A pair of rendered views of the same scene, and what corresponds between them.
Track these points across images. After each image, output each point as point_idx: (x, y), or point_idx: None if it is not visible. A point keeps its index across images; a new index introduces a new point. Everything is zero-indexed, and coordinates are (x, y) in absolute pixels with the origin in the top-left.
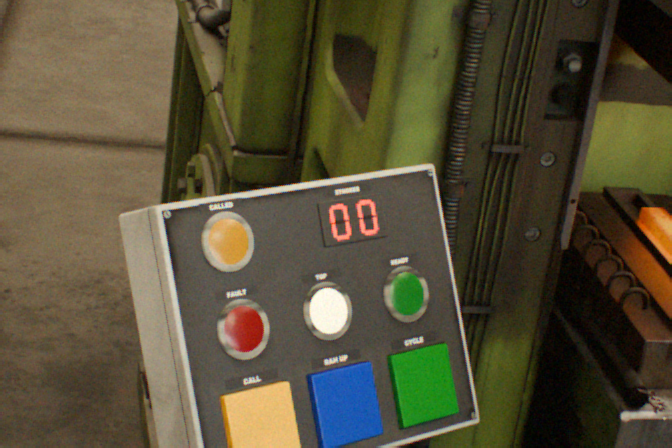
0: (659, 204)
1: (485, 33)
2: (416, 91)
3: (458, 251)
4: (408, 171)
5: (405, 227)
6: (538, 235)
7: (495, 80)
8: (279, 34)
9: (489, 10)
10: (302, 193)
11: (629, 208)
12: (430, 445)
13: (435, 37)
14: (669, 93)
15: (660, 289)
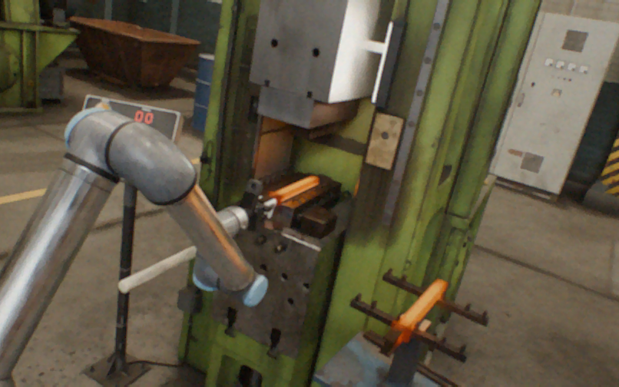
0: (332, 182)
1: (230, 88)
2: (212, 104)
3: (223, 160)
4: (170, 111)
5: (161, 125)
6: (246, 161)
7: (233, 104)
8: None
9: (227, 80)
10: (131, 105)
11: (320, 180)
12: None
13: (216, 87)
14: (353, 149)
15: (276, 189)
